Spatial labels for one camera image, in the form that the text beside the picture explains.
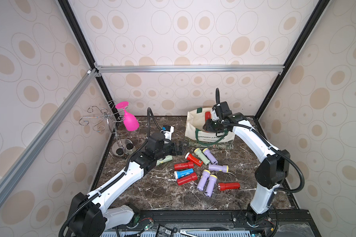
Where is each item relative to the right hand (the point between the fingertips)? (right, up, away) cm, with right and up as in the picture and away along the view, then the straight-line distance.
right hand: (212, 126), depth 88 cm
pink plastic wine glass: (-48, +3, -2) cm, 48 cm away
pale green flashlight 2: (-5, -19, +7) cm, 21 cm away
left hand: (-15, -9, -14) cm, 22 cm away
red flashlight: (-12, -20, +5) cm, 24 cm away
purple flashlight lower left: (-4, -28, -2) cm, 29 cm away
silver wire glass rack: (-55, -13, +3) cm, 57 cm away
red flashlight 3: (-3, +6, -3) cm, 7 cm away
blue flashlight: (-20, -28, -2) cm, 34 cm away
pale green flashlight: (-27, -21, +7) cm, 35 cm away
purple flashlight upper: (0, -18, +7) cm, 19 cm away
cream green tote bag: (-11, -2, -2) cm, 11 cm away
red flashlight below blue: (-12, -30, -3) cm, 32 cm away
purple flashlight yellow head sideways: (+8, -25, 0) cm, 27 cm away
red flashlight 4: (+5, -34, -6) cm, 35 cm away
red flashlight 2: (-14, -24, +2) cm, 27 cm away
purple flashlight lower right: (0, -30, -3) cm, 31 cm away
